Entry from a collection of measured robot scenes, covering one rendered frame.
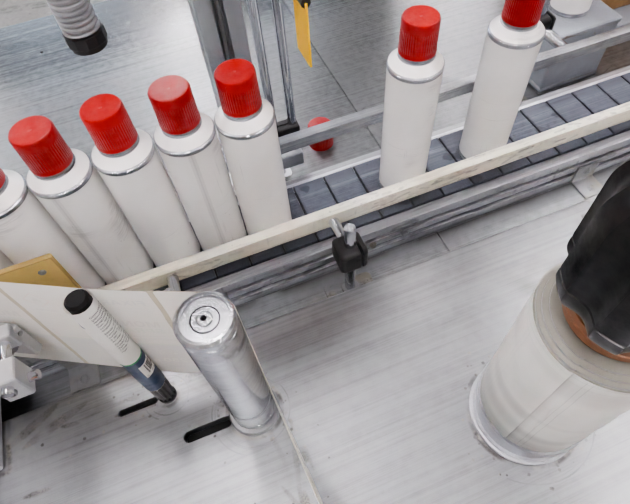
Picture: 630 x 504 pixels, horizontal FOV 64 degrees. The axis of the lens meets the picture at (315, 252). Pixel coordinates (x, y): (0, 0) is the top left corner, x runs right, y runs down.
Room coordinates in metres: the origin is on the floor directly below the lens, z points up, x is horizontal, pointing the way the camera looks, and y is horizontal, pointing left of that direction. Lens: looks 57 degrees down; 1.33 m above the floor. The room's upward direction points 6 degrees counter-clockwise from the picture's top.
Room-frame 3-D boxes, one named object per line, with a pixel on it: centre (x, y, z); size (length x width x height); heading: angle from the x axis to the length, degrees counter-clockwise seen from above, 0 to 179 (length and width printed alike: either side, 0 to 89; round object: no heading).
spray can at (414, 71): (0.39, -0.11, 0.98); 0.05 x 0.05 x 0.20
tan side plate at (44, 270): (0.24, 0.27, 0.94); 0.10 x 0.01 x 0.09; 106
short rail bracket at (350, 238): (0.28, -0.04, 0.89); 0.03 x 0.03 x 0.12; 16
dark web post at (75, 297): (0.16, 0.15, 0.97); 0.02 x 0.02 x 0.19
